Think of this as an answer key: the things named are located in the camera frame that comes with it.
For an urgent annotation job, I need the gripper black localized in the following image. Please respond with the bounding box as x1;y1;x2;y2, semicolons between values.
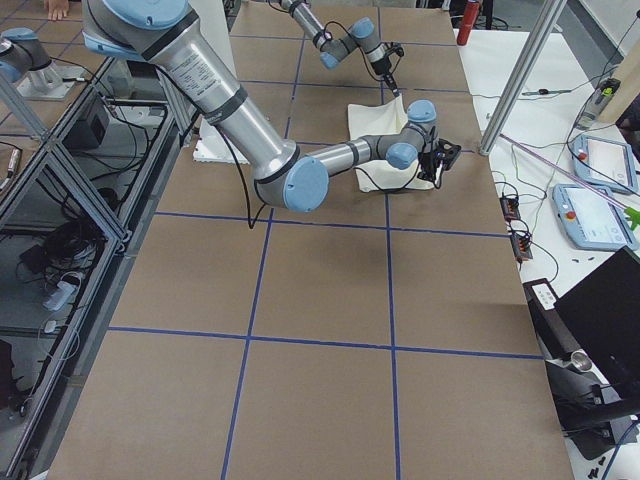
368;47;400;97
417;139;447;180

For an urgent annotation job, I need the cream long-sleeve cat shirt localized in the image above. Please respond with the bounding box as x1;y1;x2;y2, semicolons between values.
347;96;439;193

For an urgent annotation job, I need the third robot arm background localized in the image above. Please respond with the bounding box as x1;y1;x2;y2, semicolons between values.
1;27;83;100

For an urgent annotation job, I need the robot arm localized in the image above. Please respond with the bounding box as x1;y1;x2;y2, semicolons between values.
82;1;460;212
276;0;404;97

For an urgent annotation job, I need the orange-black electronics board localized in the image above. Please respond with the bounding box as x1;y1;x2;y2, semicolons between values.
499;195;521;222

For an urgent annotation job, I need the red bottle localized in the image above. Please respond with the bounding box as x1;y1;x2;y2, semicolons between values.
456;0;481;46

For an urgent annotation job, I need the near teach pendant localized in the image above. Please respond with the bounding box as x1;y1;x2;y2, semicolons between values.
552;184;639;251

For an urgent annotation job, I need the teach pendant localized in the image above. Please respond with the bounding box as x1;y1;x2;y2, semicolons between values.
552;184;639;251
569;134;639;194

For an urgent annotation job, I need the far teach pendant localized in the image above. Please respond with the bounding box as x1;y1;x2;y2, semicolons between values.
569;134;639;194

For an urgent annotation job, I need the black monitor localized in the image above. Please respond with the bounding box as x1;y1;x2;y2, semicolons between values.
523;247;639;460

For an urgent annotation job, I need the person hand background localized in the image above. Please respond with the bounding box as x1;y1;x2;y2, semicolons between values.
44;0;70;21

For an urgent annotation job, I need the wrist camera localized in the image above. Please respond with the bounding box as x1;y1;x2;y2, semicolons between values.
435;138;461;172

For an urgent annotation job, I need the aluminium frame post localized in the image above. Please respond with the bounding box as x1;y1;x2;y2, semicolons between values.
479;0;567;156

